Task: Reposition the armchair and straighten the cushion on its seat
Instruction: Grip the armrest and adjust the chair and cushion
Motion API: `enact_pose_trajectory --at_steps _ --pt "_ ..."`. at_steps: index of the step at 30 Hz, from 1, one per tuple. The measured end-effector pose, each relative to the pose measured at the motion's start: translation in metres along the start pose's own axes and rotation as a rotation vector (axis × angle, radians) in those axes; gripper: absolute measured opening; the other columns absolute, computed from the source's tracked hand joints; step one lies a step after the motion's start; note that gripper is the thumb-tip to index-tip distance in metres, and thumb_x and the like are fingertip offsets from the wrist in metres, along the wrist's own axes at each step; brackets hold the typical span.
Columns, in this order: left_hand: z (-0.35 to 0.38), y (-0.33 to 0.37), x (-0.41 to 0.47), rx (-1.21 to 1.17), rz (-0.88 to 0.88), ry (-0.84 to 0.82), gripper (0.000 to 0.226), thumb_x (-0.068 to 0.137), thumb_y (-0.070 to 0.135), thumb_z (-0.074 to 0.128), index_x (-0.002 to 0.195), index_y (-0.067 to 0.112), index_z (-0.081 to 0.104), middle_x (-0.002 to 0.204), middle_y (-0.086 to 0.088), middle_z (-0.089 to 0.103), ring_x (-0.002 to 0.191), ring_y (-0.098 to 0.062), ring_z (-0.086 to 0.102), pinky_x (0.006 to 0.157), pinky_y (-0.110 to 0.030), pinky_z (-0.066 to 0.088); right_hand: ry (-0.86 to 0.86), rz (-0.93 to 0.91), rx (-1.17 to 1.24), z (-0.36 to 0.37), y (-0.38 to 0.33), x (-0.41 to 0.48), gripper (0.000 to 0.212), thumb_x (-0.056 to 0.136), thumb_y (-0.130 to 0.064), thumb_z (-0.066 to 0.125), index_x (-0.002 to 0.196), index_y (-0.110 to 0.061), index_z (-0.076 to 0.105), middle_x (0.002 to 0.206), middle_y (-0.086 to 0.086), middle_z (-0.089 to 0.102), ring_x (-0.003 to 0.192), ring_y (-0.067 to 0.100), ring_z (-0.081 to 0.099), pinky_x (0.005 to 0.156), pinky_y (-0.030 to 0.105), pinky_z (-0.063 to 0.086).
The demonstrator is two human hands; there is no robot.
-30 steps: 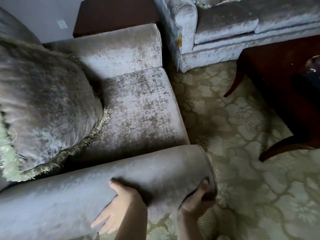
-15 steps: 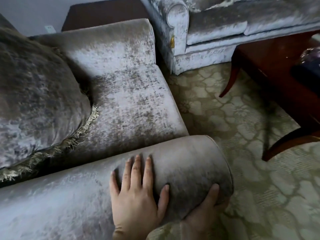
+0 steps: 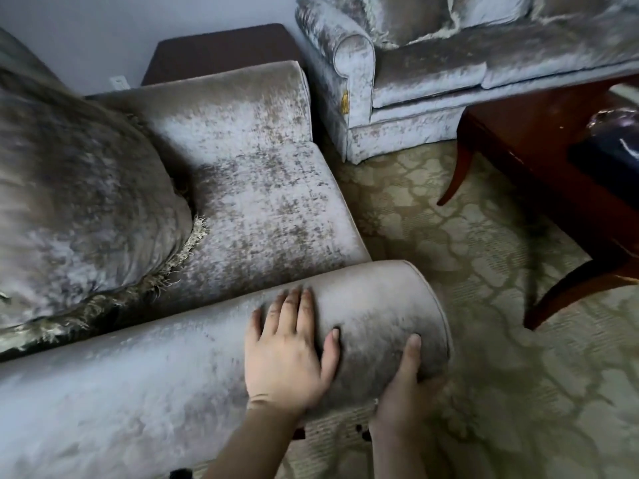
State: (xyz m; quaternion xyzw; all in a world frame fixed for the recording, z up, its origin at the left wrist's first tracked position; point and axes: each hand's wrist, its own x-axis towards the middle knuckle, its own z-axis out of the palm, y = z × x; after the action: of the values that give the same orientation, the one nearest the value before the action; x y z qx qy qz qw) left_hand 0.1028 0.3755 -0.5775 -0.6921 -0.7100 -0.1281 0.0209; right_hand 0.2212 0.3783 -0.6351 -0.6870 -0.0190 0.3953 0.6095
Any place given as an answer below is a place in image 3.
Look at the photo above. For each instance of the person's right hand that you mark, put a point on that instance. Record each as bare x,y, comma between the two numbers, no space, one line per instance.
404,399

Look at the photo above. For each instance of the person's left hand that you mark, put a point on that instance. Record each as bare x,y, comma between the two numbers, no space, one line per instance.
282,366

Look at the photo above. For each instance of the person's left little finger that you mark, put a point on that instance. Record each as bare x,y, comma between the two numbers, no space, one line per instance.
256,326

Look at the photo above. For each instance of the person's right thumb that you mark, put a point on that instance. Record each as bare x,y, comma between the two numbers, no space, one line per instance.
412,356

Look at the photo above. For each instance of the person's left middle finger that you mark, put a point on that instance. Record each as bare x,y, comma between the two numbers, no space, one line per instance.
290,314

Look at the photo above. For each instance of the person's left thumb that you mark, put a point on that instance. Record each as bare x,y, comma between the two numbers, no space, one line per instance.
330,354

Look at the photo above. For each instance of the grey velvet armchair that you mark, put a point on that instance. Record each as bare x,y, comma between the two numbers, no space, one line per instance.
259,194

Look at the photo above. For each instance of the person's right forearm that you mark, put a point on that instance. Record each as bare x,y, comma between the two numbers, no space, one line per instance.
399,456

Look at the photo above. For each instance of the person's left forearm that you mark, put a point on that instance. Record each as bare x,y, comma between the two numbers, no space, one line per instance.
254,443

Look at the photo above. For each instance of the grey fringed velvet cushion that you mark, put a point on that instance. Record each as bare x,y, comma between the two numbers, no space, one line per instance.
85,204

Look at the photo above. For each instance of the yellow tag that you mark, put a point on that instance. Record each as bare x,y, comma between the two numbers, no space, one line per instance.
344,102

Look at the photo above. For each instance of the red-brown wooden coffee table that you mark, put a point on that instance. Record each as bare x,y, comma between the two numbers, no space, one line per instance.
539,159

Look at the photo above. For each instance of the dark brown side table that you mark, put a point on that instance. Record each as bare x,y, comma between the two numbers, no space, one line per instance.
219,52

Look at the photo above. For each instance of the grey velvet sofa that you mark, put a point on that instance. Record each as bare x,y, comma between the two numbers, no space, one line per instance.
424,74

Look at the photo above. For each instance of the dark glossy object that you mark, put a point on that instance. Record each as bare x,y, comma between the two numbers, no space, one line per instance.
606,154

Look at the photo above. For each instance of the grey velvet back cushion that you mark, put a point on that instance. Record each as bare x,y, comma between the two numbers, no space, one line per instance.
404,17
489,7
584,3

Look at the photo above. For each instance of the white wall outlet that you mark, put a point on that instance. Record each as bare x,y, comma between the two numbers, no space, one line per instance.
119,83

